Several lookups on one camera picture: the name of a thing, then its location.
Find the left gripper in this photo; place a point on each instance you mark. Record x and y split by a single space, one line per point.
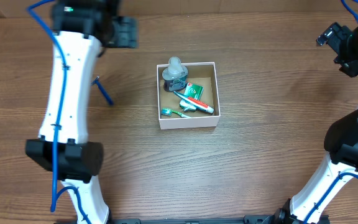
124 32

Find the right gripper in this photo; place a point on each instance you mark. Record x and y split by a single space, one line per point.
335 38

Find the dark blue pump bottle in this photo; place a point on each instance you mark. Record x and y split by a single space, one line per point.
175 75

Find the blue disposable razor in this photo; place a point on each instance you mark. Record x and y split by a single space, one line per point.
103 91

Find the green white toothbrush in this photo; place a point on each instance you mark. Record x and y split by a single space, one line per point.
169 112

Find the green white soap bar package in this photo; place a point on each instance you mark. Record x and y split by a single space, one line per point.
193 90

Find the green red toothpaste tube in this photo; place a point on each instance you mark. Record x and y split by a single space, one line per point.
196 103

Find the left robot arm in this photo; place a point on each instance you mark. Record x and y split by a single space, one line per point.
81 31

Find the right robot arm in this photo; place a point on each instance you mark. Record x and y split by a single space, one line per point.
340 163

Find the white cardboard box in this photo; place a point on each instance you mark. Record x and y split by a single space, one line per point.
200 73

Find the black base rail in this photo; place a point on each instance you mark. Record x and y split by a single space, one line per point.
248 219

